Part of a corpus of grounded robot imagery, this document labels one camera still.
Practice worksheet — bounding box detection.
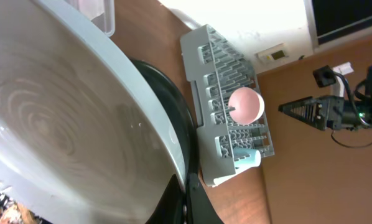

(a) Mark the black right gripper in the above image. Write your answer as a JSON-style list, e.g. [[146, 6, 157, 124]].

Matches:
[[278, 96, 345, 131]]

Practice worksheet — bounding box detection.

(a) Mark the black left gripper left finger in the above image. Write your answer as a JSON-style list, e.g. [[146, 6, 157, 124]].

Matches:
[[146, 174, 185, 224]]

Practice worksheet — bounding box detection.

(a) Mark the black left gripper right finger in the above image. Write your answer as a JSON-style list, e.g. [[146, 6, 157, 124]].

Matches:
[[186, 173, 223, 224]]

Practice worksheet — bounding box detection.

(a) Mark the light blue cup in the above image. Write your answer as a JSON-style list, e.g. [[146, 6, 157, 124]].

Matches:
[[233, 147, 261, 169]]

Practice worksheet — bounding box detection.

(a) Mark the grey plate with food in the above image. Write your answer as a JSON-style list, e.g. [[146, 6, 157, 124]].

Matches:
[[0, 1, 186, 223]]

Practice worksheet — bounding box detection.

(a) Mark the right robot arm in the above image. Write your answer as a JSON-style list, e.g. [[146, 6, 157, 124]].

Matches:
[[278, 65, 372, 131]]

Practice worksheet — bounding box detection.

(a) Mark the grey dishwasher rack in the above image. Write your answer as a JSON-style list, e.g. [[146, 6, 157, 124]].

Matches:
[[180, 25, 275, 187]]

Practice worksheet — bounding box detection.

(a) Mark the round black tray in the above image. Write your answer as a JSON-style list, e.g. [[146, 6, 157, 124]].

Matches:
[[131, 59, 198, 184]]

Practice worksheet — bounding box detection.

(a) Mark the food scraps pile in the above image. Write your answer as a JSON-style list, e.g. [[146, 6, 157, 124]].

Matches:
[[0, 190, 51, 224]]

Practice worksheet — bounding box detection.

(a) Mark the clear plastic bin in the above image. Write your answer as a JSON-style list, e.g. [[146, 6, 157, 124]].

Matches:
[[65, 0, 115, 37]]

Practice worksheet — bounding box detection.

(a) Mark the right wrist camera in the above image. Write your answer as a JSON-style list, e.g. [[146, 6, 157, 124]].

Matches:
[[313, 62, 354, 97]]

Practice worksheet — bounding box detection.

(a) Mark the black cable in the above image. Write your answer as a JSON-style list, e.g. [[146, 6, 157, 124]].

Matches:
[[330, 129, 372, 149]]

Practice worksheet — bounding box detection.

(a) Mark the white wall plate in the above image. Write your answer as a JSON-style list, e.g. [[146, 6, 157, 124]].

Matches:
[[256, 43, 289, 64]]

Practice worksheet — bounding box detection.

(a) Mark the dark window frame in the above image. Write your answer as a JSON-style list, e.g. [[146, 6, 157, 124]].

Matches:
[[304, 0, 372, 52]]

